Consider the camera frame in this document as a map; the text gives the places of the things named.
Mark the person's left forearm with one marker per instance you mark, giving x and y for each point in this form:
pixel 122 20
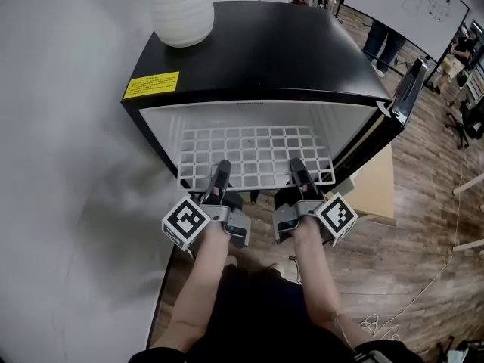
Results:
pixel 204 278

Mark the white ribbed vase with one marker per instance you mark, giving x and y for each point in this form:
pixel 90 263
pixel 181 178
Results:
pixel 181 10

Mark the light wooden platform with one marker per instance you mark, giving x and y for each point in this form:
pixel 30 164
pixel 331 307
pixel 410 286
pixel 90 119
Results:
pixel 374 187

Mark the black office chair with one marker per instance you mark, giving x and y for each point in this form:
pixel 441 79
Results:
pixel 470 121

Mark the black fridge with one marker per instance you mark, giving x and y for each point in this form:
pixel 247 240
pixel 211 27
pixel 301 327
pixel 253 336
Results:
pixel 272 51

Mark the white grid fridge shelf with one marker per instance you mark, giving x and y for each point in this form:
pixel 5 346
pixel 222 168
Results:
pixel 257 153

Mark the person's right forearm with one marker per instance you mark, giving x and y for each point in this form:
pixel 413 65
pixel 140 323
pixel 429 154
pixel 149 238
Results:
pixel 317 278

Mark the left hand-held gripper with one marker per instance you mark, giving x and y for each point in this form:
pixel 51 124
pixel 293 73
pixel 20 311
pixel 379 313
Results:
pixel 185 222

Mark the yellow warning label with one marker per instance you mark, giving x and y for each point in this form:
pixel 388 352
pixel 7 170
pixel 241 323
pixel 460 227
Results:
pixel 151 84

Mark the white whiteboard with drawings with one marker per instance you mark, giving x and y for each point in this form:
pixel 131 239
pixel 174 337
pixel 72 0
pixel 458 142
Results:
pixel 401 2

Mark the light wooden bar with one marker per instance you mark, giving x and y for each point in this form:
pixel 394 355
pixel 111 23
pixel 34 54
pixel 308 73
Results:
pixel 469 245
pixel 470 183

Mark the person's black clothing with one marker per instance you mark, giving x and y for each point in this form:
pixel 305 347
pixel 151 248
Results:
pixel 261 316

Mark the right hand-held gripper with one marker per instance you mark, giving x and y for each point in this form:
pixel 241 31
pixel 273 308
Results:
pixel 336 218

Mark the black fridge door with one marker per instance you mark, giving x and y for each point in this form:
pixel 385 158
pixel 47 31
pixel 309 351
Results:
pixel 410 89

